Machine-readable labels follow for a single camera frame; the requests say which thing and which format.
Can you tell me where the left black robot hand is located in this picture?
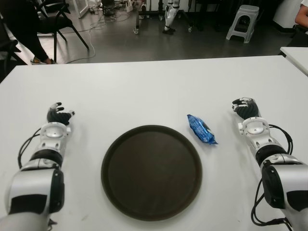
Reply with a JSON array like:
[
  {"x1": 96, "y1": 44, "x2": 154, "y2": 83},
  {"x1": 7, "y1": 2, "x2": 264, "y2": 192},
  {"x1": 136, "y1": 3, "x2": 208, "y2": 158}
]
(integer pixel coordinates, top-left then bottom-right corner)
[{"x1": 47, "y1": 102, "x2": 77, "y2": 126}]

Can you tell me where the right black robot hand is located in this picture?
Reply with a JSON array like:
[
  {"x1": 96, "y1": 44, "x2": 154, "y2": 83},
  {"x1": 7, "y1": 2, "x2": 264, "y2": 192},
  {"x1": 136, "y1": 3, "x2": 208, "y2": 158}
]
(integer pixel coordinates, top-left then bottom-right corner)
[{"x1": 231, "y1": 96, "x2": 261, "y2": 120}]

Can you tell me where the blue Oreo cookie packet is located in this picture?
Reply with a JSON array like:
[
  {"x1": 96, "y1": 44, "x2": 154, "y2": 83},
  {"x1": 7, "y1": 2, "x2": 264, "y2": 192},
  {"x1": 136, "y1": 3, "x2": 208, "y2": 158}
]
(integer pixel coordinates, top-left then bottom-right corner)
[{"x1": 187, "y1": 114, "x2": 219, "y2": 145}]

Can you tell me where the neighbouring white table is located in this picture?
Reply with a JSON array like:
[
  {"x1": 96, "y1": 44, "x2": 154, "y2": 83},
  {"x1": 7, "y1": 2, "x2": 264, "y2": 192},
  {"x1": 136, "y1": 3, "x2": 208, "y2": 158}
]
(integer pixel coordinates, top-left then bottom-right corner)
[{"x1": 280, "y1": 47, "x2": 308, "y2": 77}]

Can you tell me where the black armrest chair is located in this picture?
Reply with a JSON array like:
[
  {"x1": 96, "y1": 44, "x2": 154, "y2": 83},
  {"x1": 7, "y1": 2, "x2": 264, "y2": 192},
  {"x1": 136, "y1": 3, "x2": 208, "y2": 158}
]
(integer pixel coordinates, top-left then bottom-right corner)
[{"x1": 0, "y1": 18, "x2": 25, "y2": 82}]

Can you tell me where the black office chair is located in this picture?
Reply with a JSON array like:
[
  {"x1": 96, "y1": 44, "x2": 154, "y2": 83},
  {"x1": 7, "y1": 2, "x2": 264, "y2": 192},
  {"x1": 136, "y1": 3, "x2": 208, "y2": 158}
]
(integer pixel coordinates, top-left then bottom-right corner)
[{"x1": 287, "y1": 24, "x2": 308, "y2": 48}]

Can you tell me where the person in black trousers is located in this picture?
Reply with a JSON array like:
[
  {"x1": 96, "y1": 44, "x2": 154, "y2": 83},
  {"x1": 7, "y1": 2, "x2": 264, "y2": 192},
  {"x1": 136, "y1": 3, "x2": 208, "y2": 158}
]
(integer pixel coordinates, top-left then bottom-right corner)
[{"x1": 0, "y1": 0, "x2": 57, "y2": 65}]

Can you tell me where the grey plastic stool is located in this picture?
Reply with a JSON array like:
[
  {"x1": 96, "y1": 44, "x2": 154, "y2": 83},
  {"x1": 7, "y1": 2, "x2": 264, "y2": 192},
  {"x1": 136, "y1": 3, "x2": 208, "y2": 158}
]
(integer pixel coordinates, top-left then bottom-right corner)
[{"x1": 225, "y1": 4, "x2": 260, "y2": 44}]

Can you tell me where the round dark brown tray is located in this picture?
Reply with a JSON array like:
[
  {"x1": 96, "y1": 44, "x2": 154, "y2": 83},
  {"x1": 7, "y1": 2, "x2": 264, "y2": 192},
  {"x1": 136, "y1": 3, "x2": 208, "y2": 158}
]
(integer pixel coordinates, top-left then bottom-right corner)
[{"x1": 101, "y1": 124, "x2": 203, "y2": 221}]

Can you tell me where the white humanoid robot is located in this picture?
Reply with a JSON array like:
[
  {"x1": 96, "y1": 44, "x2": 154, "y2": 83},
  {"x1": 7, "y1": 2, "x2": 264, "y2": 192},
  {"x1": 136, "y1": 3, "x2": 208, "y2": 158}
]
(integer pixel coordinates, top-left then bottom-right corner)
[{"x1": 162, "y1": 0, "x2": 180, "y2": 34}]

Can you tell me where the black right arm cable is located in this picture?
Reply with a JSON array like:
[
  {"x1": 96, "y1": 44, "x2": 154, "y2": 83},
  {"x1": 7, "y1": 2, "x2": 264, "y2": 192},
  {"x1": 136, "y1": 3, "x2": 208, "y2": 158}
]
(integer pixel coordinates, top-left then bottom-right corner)
[{"x1": 268, "y1": 124, "x2": 293, "y2": 156}]

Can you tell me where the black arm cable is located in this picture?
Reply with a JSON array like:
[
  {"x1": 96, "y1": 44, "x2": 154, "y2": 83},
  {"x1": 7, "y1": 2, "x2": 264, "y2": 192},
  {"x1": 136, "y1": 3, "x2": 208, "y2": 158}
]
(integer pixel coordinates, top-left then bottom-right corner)
[
  {"x1": 18, "y1": 127, "x2": 43, "y2": 169},
  {"x1": 268, "y1": 124, "x2": 293, "y2": 156}
]

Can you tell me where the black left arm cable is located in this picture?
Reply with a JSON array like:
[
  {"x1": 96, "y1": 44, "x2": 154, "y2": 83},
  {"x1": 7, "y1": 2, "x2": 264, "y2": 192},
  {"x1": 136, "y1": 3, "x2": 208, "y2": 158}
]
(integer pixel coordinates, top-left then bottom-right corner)
[{"x1": 18, "y1": 127, "x2": 43, "y2": 169}]

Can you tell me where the white floor cable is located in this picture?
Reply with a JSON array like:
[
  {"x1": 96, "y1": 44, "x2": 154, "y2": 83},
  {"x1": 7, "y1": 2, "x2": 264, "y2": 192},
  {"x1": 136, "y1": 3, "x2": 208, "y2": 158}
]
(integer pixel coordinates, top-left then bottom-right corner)
[{"x1": 64, "y1": 9, "x2": 126, "y2": 64}]

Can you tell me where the black right elbow cable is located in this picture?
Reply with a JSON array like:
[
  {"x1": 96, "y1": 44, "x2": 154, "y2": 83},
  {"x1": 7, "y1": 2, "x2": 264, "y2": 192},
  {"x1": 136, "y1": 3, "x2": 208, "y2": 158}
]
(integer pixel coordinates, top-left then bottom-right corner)
[{"x1": 251, "y1": 179, "x2": 291, "y2": 226}]

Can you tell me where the black metal frame chair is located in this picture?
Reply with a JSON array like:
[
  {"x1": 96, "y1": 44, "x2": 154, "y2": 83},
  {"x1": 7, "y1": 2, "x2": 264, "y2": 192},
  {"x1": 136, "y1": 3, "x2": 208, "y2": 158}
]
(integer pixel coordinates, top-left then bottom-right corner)
[{"x1": 36, "y1": 0, "x2": 90, "y2": 64}]

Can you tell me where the white rectangular frame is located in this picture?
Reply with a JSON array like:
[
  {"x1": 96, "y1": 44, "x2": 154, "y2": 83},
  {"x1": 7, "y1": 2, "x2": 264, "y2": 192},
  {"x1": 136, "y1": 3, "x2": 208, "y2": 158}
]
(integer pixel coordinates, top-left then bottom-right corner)
[{"x1": 72, "y1": 0, "x2": 89, "y2": 19}]

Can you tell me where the black wheeled gantry frame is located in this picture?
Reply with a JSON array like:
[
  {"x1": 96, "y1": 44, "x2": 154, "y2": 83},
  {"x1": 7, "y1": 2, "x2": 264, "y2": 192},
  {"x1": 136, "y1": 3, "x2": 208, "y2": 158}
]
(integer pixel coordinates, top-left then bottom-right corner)
[{"x1": 132, "y1": 0, "x2": 193, "y2": 34}]

